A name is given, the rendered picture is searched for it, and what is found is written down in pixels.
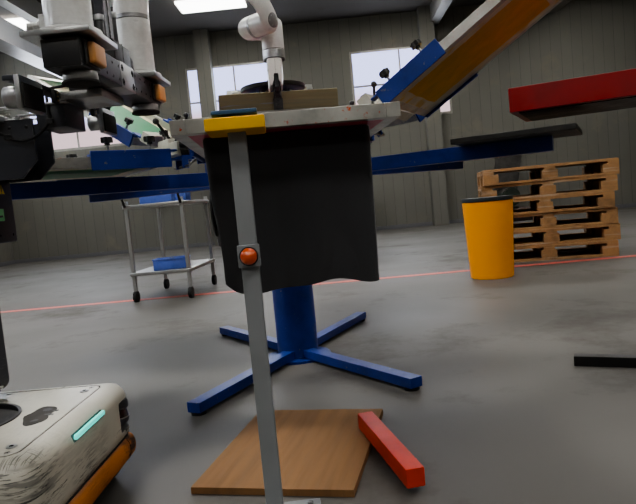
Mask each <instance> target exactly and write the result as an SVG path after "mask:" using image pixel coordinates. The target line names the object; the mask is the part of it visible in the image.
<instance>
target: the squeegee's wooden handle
mask: <svg viewBox="0 0 636 504"><path fill-rule="evenodd" d="M281 93H282V98H283V108H284V109H283V110H286V109H301V108H316V107H338V106H339V105H338V91H337V88H324V89H308V90H293V91H281ZM273 98H274V94H273V92H261V93H245V94H229V95H218V103H219V111H220V110H232V109H244V108H257V111H270V110H274V103H273Z"/></svg>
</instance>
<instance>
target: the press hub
mask: <svg viewBox="0 0 636 504"><path fill-rule="evenodd" d="M285 88H287V91H290V90H289V89H292V90H304V89H305V84H304V83H303V82H301V81H295V80H283V90H284V91H286V89H285ZM267 89H268V80H267V81H264V82H257V83H253V84H249V85H246V86H244V87H242V88H241V89H240V92H241V94H245V93H255V92H257V93H259V90H261V92H265V91H266V90H267ZM272 295H273V305H274V315H275V325H276V335H277V345H278V351H275V352H272V353H270V354H269V358H271V357H273V356H275V355H277V354H279V353H281V352H282V351H294V353H295V359H294V360H292V361H290V362H289V363H287V364H285V365H298V364H306V363H312V362H316V361H313V360H310V359H306V358H304V353H303V350H306V349H310V348H317V349H321V350H324V351H328V352H331V351H330V349H328V348H326V347H321V346H318V339H317V329H316V318H315V308H314V297H313V287H312V285H307V286H295V287H287V288H281V289H276V290H272Z"/></svg>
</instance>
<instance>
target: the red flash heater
mask: <svg viewBox="0 0 636 504"><path fill-rule="evenodd" d="M508 96H509V111H510V113H511V114H513V115H515V116H517V117H519V118H520V119H522V120H524V121H526V122H529V121H538V120H545V119H553V118H560V117H568V116H575V115H583V114H590V113H598V112H605V111H613V110H620V109H628V108H635V107H636V68H634V69H628V70H622V71H615V72H609V73H603V74H596V75H590V76H584V77H578V78H571V79H565V80H559V81H552V82H546V83H540V84H533V85H527V86H521V87H515V88H509V89H508Z"/></svg>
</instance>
